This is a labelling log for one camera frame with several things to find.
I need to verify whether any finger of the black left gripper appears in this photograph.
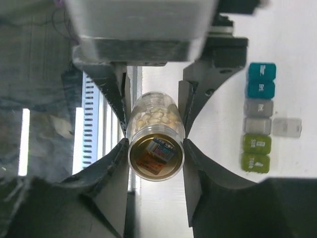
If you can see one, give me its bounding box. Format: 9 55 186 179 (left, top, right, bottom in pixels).
178 80 213 138
74 62 131 134

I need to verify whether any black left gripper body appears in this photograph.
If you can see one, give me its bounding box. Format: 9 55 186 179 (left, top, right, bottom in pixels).
183 13 248 98

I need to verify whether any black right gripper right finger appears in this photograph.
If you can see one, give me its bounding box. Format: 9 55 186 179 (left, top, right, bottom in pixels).
183 139 317 238

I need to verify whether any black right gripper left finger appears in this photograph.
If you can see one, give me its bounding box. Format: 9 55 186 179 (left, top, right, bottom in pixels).
0 138 129 238

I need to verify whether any clear glass pill bottle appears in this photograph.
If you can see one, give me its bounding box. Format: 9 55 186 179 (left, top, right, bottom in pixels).
126 91 186 183

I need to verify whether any weekly pill organizer strip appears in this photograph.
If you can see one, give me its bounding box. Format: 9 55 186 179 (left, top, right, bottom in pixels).
241 62 302 174

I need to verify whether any grey slotted cable duct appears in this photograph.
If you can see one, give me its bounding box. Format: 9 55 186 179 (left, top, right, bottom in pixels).
82 73 100 169

